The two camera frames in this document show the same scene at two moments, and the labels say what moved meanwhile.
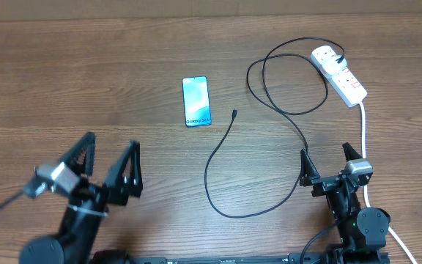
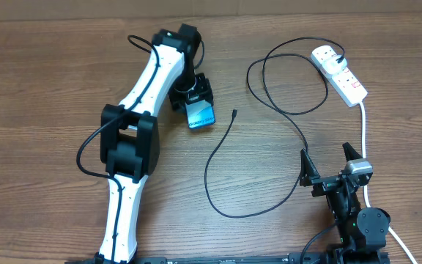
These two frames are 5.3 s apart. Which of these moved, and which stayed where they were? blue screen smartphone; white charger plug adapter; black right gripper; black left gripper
Moved: black left gripper
Stayed: black right gripper; white charger plug adapter; blue screen smartphone
